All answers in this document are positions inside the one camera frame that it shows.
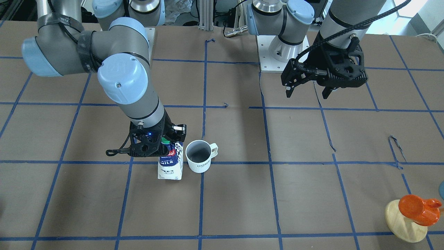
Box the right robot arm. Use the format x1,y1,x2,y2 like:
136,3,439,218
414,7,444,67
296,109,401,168
21,0,187,158

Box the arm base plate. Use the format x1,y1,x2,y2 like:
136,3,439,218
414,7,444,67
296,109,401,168
145,27,156,63
256,35,309,73

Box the blue white milk carton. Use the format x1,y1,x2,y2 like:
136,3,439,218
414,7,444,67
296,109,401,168
157,137,183,180

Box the blue mug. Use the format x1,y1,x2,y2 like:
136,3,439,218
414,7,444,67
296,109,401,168
438,181,444,199

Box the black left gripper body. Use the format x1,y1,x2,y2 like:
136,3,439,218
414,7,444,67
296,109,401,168
281,36,368,89

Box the aluminium frame post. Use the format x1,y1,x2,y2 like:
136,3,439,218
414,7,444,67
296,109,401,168
196,0,215,32

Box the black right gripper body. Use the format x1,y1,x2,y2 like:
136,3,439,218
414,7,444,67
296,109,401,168
129,112,187,158

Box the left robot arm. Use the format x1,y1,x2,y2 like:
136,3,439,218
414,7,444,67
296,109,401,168
244,0,384,99

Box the orange mug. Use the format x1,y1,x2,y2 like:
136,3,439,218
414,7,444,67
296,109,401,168
398,194,443,226

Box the white ribbed mug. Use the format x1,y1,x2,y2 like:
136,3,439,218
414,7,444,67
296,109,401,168
185,140,218,173

